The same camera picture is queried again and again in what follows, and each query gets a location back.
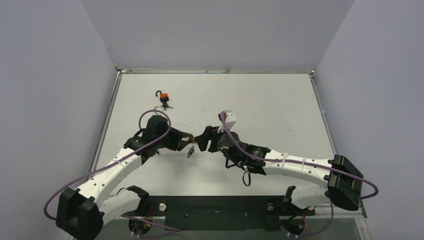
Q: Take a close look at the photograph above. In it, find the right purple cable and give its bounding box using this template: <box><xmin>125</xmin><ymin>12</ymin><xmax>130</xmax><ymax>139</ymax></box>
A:
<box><xmin>219</xmin><ymin>112</ymin><xmax>380</xmax><ymax>239</ymax></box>

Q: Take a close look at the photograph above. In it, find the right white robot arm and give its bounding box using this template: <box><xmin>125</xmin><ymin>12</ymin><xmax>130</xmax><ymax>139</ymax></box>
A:
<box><xmin>194</xmin><ymin>126</ymin><xmax>363</xmax><ymax>214</ymax></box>

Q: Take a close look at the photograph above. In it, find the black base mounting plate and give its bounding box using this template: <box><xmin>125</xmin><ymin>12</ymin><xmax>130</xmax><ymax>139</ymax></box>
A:
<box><xmin>126</xmin><ymin>195</ymin><xmax>316</xmax><ymax>231</ymax></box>

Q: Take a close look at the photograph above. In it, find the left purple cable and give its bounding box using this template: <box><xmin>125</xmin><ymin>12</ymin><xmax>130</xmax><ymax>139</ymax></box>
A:
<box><xmin>43</xmin><ymin>109</ymin><xmax>182</xmax><ymax>240</ymax></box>

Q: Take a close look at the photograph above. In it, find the purple cable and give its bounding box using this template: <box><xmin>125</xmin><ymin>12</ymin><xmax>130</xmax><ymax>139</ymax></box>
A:
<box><xmin>43</xmin><ymin>109</ymin><xmax>182</xmax><ymax>240</ymax></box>
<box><xmin>219</xmin><ymin>112</ymin><xmax>380</xmax><ymax>239</ymax></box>

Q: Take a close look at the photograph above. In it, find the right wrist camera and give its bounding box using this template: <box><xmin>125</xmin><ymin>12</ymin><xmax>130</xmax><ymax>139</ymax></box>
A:
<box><xmin>217</xmin><ymin>110</ymin><xmax>237</xmax><ymax>133</ymax></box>

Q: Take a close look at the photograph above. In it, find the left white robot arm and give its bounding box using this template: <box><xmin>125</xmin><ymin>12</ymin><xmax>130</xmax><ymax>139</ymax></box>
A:
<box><xmin>55</xmin><ymin>115</ymin><xmax>195</xmax><ymax>240</ymax></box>

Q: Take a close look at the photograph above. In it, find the small brass padlock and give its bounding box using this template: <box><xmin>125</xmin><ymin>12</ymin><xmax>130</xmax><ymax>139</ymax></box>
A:
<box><xmin>188</xmin><ymin>135</ymin><xmax>196</xmax><ymax>144</ymax></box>

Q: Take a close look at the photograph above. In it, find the orange padlock with key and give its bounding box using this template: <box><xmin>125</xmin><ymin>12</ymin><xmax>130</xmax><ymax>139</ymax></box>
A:
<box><xmin>155</xmin><ymin>90</ymin><xmax>173</xmax><ymax>110</ymax></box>

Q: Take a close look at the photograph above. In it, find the large brass padlock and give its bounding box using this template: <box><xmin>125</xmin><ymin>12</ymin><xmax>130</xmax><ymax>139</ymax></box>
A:
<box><xmin>153</xmin><ymin>105</ymin><xmax>166</xmax><ymax>112</ymax></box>

